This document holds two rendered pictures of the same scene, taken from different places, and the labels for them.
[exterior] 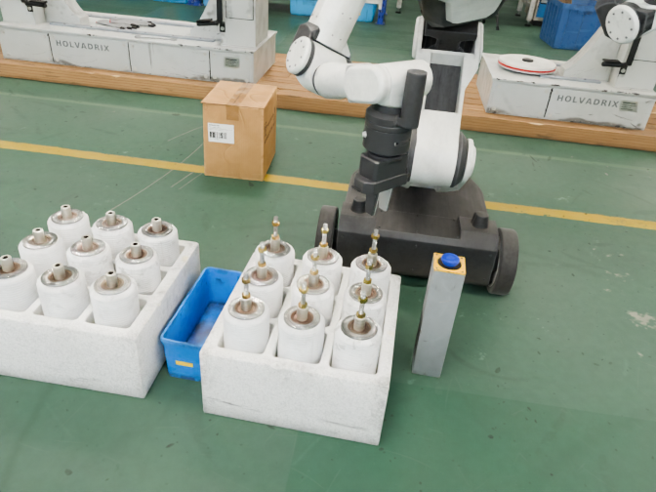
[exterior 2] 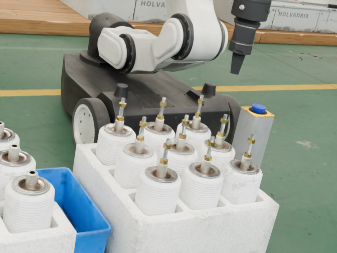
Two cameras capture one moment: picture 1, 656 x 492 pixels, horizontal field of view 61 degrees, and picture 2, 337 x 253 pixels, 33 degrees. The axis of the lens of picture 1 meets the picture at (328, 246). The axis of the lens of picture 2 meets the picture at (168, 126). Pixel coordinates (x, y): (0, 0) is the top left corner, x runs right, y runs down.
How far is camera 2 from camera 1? 91 cm
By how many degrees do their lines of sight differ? 37
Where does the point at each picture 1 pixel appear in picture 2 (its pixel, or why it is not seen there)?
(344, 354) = (243, 191)
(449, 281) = (264, 124)
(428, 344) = not seen: hidden behind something
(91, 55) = not seen: outside the picture
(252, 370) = (183, 227)
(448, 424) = (282, 235)
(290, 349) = (206, 199)
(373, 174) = (250, 37)
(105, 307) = (39, 208)
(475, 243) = (215, 107)
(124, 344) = (63, 241)
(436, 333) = not seen: hidden behind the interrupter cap
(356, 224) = (128, 107)
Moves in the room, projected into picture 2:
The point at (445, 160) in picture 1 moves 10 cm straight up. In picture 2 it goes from (214, 37) to (221, 4)
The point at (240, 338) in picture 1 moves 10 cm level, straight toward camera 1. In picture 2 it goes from (168, 201) to (202, 223)
